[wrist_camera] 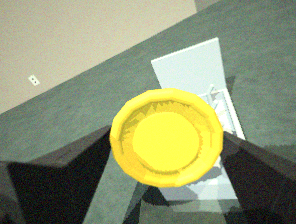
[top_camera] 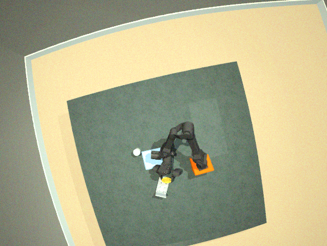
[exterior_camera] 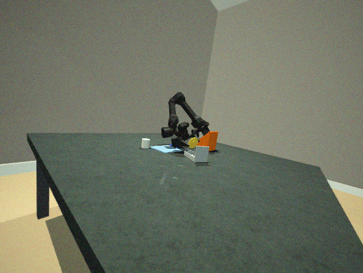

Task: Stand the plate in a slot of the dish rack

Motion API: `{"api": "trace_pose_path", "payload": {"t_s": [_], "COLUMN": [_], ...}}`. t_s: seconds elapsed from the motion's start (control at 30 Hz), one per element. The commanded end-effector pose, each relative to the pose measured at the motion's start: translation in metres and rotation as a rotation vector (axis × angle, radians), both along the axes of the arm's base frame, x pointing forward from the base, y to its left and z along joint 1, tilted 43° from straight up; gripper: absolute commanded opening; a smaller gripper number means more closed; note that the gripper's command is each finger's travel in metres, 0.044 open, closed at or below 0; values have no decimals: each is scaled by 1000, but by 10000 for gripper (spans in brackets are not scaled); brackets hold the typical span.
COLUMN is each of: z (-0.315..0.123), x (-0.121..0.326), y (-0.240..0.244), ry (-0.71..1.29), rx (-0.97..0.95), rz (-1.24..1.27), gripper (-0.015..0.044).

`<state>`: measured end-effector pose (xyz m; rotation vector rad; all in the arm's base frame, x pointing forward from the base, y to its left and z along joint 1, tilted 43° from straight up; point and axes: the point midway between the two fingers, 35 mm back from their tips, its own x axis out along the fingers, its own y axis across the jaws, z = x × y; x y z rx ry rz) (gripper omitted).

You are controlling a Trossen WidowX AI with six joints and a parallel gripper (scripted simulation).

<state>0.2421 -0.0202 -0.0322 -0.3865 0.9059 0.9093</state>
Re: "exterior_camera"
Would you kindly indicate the yellow plate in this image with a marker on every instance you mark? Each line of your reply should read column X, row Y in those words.
column 193, row 142

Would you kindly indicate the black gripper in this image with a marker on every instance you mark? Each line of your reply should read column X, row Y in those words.
column 179, row 140

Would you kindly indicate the white cylinder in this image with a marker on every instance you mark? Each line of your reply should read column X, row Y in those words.
column 145, row 143

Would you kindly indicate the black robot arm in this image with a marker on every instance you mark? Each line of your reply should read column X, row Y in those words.
column 197, row 122

